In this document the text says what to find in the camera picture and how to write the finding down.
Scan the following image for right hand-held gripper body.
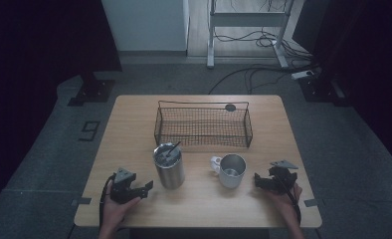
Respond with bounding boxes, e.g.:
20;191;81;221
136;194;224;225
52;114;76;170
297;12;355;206
266;159;299;194

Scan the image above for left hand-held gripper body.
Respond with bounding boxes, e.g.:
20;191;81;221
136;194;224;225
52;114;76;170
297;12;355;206
108;166;138;205

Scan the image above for stainless steel tumbler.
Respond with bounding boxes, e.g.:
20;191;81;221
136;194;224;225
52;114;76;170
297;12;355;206
152;142;186;190

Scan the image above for steel mug with white handle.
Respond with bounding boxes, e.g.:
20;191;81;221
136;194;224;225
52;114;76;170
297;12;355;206
210;153;248;189

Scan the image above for thin straw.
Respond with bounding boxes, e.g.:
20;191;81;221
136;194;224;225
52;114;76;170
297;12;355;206
166;140;182;157

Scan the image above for wire mesh basket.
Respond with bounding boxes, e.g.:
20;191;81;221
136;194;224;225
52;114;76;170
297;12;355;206
153;100;254;149

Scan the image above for person's right hand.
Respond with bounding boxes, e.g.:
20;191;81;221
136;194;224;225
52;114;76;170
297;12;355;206
266;182;303;217

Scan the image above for person's left hand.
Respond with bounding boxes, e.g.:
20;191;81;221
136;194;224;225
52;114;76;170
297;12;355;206
101;180;142;230

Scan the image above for black stand base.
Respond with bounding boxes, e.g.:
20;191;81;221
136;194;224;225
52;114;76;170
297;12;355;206
297;74;351;108
67;72;115;108

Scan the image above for white power strip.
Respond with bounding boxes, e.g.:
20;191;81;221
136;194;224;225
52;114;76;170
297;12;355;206
290;69;315;81

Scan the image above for dark curtain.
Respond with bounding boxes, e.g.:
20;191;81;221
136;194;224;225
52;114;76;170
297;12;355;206
0;0;123;213
292;0;392;167

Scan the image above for white cabinet panel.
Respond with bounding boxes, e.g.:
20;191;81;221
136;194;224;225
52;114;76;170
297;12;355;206
100;0;190;53

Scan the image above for right hand-held gripper cable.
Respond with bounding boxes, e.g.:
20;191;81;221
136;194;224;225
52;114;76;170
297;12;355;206
273;172;302;225

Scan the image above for hand-held gripper cable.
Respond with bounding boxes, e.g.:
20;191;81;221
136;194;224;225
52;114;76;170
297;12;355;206
273;172;302;225
98;173;116;231

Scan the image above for left hand-held gripper cable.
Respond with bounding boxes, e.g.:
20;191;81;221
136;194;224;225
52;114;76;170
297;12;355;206
98;173;116;231

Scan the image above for long black floor cable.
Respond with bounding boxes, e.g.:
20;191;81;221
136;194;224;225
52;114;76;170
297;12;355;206
208;64;319;96

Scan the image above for tangled black floor cables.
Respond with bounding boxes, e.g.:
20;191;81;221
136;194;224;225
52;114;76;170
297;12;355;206
213;0;315;62

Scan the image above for white metal desk frame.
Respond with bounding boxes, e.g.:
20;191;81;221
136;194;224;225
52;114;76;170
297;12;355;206
206;0;296;70

